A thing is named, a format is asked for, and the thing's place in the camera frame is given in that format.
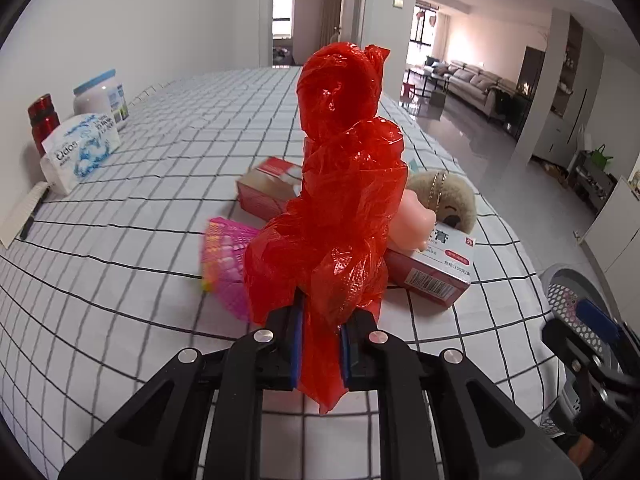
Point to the red thermos bottle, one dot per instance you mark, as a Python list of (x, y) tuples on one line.
[(42, 122)]

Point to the low coffee table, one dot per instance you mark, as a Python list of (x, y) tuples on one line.
[(435, 77)]

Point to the white jar with blue lid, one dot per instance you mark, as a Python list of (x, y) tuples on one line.
[(97, 97)]

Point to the red plastic bag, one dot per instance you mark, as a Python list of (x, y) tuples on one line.
[(350, 185)]

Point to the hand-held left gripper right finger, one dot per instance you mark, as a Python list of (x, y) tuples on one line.
[(345, 360)]

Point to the brown plush toy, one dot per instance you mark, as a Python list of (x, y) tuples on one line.
[(452, 195)]

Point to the cardboard box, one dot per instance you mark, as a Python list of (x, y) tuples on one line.
[(438, 98)]

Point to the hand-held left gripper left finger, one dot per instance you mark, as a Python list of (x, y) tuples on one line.
[(296, 350)]

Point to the white sideboard cabinet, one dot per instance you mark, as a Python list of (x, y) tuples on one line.
[(612, 230)]

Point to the pink mesh net bag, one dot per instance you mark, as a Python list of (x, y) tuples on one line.
[(225, 260)]

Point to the living room window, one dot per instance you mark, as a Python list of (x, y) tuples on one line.
[(422, 30)]

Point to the dark chair with clothes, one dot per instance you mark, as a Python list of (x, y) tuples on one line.
[(507, 105)]

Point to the white notepad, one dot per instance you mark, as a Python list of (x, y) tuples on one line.
[(15, 220)]

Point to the red and white carton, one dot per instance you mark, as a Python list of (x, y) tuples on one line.
[(435, 270), (265, 185)]

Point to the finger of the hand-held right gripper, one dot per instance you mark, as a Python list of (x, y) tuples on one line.
[(597, 320), (562, 342)]

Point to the small red stool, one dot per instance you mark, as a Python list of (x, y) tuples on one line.
[(408, 91)]

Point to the grey perforated waste bin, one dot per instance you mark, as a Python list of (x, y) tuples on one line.
[(565, 290)]

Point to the person's right hand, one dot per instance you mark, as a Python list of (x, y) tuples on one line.
[(581, 454)]

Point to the bedroom window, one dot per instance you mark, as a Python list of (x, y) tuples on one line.
[(282, 10)]

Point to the green bag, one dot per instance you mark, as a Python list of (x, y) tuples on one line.
[(602, 157)]

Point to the pink rubber toy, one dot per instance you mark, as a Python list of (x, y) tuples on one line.
[(412, 225)]

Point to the black pen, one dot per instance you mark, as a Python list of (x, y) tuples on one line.
[(31, 217)]

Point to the wall shelving unit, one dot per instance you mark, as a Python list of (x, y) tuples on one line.
[(567, 65)]

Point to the white and blue tissue pack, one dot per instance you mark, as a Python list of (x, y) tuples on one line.
[(80, 150)]

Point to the low grey shelf rack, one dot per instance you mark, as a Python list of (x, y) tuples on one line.
[(592, 185)]

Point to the flat cardboard pieces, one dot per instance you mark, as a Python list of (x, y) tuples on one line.
[(556, 172)]

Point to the beige sofa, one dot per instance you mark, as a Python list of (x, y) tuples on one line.
[(480, 85)]

